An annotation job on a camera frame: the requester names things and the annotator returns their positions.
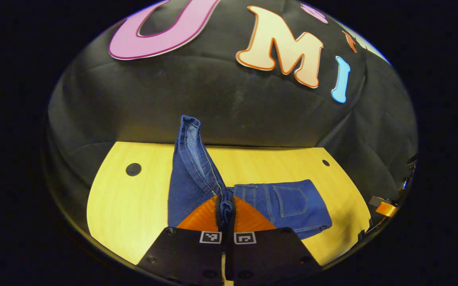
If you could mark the blue denim jeans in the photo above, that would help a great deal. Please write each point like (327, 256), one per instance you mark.
(189, 178)

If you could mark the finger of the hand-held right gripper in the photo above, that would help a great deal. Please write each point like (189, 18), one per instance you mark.
(386, 208)

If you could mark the black backdrop cloth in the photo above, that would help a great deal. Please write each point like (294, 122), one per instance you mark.
(213, 99)

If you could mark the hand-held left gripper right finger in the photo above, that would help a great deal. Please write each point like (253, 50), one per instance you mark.
(272, 258)

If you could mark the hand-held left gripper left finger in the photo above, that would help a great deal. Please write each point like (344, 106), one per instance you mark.
(189, 258)

